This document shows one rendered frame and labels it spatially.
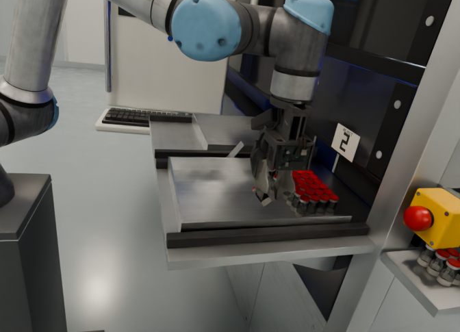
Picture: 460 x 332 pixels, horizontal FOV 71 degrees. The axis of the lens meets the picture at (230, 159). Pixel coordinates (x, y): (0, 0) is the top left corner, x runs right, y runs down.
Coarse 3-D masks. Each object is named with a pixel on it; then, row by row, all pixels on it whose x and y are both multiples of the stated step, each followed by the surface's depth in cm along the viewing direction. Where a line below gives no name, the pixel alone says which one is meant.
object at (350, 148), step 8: (344, 128) 73; (336, 136) 76; (344, 136) 73; (352, 136) 70; (336, 144) 76; (344, 144) 73; (352, 144) 70; (344, 152) 73; (352, 152) 70; (352, 160) 70
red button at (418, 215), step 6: (408, 210) 52; (414, 210) 51; (420, 210) 50; (426, 210) 50; (408, 216) 52; (414, 216) 51; (420, 216) 50; (426, 216) 50; (408, 222) 52; (414, 222) 51; (420, 222) 50; (426, 222) 50; (414, 228) 51; (420, 228) 50; (426, 228) 50
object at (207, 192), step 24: (168, 168) 76; (192, 168) 80; (216, 168) 82; (240, 168) 84; (192, 192) 71; (216, 192) 72; (240, 192) 73; (192, 216) 63; (216, 216) 64; (240, 216) 65; (264, 216) 66; (288, 216) 67; (312, 216) 63; (336, 216) 64
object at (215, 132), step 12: (192, 120) 109; (204, 120) 112; (216, 120) 113; (228, 120) 114; (240, 120) 115; (204, 132) 105; (216, 132) 106; (228, 132) 108; (240, 132) 109; (252, 132) 111; (204, 144) 92; (216, 144) 88; (228, 144) 89; (252, 144) 101; (312, 156) 98
